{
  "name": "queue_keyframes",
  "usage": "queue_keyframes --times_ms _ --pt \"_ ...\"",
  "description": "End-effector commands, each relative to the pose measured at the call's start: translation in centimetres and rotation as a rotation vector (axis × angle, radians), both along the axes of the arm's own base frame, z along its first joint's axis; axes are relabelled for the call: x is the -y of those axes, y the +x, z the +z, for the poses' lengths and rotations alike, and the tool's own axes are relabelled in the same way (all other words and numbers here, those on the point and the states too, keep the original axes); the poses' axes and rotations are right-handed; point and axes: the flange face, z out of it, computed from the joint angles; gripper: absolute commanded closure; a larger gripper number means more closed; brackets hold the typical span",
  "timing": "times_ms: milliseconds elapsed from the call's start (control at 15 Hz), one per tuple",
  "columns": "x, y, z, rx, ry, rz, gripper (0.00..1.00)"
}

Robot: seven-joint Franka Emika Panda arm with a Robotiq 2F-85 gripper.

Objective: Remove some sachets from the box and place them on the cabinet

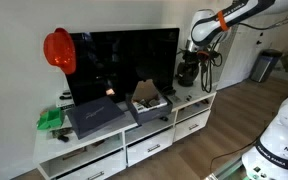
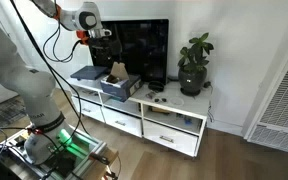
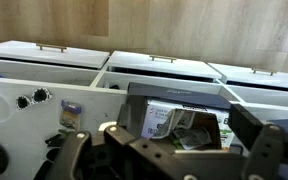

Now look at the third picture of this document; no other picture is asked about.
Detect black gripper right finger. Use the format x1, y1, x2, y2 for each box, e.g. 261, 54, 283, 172
228, 103, 287, 180

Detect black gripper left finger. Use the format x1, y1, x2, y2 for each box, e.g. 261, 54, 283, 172
47, 103, 142, 180

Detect white TV cabinet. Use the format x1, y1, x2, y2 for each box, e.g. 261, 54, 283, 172
0, 39, 288, 180

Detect dark blue cardboard box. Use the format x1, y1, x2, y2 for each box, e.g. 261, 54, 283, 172
126, 82, 237, 153

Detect white and green sachet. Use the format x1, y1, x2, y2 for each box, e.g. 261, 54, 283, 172
217, 109, 235, 149

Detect purple topped sachet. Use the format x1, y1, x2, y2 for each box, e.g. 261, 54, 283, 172
59, 99, 82, 130

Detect black sunglasses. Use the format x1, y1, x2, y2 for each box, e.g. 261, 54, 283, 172
15, 87, 53, 110

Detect crumpled grey sachet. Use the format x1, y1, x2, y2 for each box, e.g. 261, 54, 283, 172
172, 126, 213, 151

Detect white printed sachet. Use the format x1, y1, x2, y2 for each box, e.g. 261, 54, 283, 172
140, 99, 177, 139

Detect white drawer with metal handle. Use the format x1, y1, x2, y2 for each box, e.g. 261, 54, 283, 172
0, 40, 111, 70
103, 50, 223, 81
207, 62, 288, 92

